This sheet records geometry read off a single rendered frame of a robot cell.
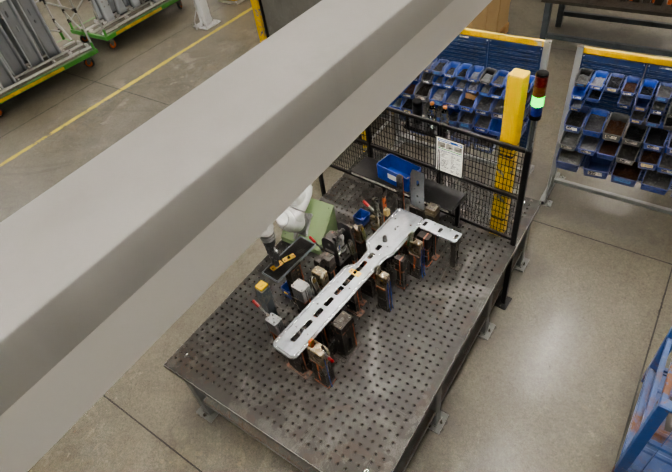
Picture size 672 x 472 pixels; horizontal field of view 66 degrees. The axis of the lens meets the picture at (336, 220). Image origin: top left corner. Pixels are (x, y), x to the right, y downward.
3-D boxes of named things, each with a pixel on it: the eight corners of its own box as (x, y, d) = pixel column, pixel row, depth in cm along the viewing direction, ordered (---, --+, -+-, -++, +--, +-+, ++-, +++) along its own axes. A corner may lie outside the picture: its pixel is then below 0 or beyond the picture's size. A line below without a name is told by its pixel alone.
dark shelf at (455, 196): (450, 214, 361) (451, 211, 359) (349, 173, 407) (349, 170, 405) (466, 196, 372) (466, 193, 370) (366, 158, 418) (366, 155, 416)
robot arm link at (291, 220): (284, 227, 395) (268, 225, 376) (293, 205, 394) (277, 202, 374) (301, 236, 388) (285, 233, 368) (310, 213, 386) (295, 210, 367)
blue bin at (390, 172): (408, 192, 378) (407, 179, 369) (376, 177, 395) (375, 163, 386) (422, 181, 386) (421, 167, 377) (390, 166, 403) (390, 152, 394)
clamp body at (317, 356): (330, 392, 309) (321, 361, 284) (311, 379, 317) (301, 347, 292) (341, 379, 314) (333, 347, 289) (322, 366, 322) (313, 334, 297)
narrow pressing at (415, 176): (423, 210, 367) (423, 173, 344) (410, 205, 373) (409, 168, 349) (424, 210, 367) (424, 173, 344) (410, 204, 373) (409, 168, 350)
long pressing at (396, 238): (296, 364, 293) (296, 362, 292) (269, 344, 304) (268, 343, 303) (425, 219, 362) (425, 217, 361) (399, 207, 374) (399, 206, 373)
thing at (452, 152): (462, 179, 364) (464, 144, 343) (434, 169, 376) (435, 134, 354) (464, 178, 365) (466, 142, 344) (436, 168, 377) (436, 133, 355)
